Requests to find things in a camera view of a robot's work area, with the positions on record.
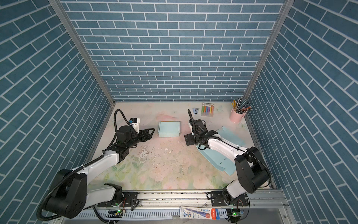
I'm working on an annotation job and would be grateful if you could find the metal base rail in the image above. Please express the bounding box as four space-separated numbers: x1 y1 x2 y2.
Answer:
61 190 289 209

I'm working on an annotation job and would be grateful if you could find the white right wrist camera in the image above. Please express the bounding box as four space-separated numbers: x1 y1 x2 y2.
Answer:
189 119 196 135

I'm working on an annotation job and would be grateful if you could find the white red blue package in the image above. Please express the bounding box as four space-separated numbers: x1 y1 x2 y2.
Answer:
179 206 228 220

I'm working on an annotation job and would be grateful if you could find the pack of coloured highlighters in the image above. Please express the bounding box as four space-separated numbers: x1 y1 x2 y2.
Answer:
201 103 214 117

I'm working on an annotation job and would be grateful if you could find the light blue paper box sheet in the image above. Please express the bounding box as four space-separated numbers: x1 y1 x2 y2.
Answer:
158 121 180 138

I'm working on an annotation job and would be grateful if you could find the pink metal pencil bucket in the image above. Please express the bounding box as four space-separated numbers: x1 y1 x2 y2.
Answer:
229 109 246 123

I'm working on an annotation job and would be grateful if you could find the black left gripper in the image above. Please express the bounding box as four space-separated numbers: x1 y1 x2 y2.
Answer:
125 128 155 150

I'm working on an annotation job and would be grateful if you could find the light blue box stack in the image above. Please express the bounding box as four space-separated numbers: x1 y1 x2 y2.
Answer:
196 126 246 175

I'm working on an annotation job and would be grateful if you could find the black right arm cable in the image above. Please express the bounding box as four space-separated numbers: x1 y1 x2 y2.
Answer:
187 109 271 188

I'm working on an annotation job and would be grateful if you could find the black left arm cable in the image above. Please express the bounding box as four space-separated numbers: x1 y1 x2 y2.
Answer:
36 109 132 222

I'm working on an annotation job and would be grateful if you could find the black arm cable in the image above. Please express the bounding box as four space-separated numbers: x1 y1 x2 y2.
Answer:
187 109 271 188
36 109 132 222

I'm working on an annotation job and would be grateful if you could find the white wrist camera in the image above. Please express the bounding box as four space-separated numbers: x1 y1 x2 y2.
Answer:
129 118 140 133
189 119 196 135

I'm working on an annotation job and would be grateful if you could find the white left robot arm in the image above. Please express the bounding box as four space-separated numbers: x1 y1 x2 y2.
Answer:
36 125 155 221

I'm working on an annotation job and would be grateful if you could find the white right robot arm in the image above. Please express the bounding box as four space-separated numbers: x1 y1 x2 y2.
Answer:
184 118 271 201

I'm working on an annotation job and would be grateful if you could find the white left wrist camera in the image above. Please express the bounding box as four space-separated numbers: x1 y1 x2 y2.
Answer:
129 118 140 133

